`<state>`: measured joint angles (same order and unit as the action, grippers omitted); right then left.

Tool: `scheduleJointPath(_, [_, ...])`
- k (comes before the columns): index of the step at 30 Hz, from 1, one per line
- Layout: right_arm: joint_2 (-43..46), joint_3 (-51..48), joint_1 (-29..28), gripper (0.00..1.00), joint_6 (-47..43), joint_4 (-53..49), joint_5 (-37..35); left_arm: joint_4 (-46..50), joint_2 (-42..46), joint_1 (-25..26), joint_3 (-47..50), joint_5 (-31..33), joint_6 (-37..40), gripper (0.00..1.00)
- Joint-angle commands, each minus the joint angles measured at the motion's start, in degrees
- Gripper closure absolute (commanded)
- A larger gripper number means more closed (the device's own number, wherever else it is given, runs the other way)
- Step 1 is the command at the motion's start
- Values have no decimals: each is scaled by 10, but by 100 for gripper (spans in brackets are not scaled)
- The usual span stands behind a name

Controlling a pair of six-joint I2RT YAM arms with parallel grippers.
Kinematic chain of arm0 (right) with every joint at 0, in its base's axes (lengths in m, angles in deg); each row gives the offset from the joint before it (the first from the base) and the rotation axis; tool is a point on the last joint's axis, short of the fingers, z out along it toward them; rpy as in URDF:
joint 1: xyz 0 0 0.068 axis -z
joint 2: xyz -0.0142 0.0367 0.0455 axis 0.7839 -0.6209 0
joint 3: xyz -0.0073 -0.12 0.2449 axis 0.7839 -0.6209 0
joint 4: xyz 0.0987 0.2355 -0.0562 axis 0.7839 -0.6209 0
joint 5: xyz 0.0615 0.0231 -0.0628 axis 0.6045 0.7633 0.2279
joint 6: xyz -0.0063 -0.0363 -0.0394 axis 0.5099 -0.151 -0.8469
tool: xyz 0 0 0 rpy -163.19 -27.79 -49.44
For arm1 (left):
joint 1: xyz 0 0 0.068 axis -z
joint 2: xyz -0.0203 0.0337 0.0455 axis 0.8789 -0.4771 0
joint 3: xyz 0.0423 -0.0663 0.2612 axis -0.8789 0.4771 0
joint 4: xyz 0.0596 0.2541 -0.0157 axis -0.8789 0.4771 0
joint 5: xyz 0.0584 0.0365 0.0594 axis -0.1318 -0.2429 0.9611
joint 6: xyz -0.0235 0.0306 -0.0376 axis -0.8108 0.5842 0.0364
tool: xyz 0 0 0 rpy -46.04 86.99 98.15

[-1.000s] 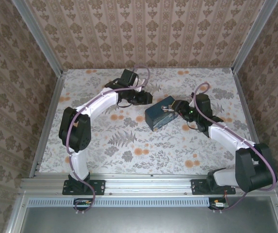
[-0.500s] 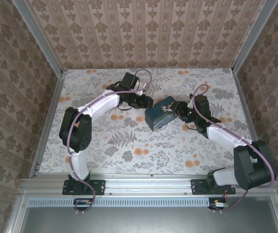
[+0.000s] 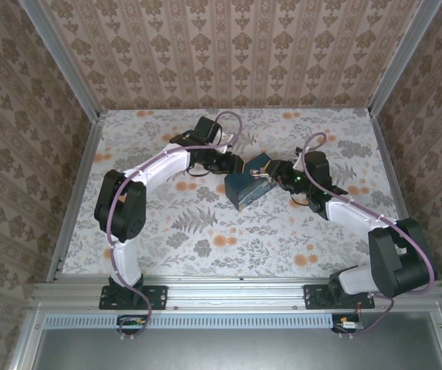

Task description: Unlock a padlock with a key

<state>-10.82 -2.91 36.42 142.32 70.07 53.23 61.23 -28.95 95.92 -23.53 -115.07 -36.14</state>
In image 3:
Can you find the silver padlock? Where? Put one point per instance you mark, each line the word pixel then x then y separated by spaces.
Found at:
pixel 259 173

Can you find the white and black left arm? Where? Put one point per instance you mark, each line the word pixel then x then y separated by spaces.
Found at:
pixel 159 165

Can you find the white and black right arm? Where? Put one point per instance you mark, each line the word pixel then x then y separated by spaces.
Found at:
pixel 351 212

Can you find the starry night print box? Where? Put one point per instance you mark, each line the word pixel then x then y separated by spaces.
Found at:
pixel 247 190

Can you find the small connector board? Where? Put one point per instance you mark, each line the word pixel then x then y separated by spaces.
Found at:
pixel 132 323
pixel 349 324

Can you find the grey metal sheet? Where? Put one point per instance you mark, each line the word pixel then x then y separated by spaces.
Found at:
pixel 224 350

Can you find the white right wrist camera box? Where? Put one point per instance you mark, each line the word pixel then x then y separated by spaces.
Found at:
pixel 299 161

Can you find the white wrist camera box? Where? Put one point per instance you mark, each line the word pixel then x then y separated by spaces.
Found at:
pixel 299 161
pixel 226 139

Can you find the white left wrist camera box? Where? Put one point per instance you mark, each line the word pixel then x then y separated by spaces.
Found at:
pixel 226 139

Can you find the aluminium front rail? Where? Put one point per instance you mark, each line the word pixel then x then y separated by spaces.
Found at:
pixel 236 289

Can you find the aluminium frame post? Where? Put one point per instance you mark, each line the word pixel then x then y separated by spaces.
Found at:
pixel 54 58
pixel 402 58

